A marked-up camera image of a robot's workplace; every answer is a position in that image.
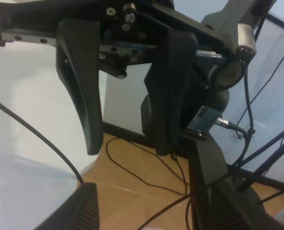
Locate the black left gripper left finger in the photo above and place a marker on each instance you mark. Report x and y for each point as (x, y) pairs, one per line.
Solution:
(79, 212)

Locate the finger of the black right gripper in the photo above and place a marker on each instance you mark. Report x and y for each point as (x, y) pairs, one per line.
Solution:
(77, 64)

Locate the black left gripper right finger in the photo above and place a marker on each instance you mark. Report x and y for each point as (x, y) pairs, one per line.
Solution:
(217, 203)

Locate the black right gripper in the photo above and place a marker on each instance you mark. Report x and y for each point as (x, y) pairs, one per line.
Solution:
(125, 32)

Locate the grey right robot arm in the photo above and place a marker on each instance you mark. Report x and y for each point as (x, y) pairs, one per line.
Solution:
(238, 18)

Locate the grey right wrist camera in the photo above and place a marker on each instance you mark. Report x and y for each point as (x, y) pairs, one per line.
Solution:
(202, 122)

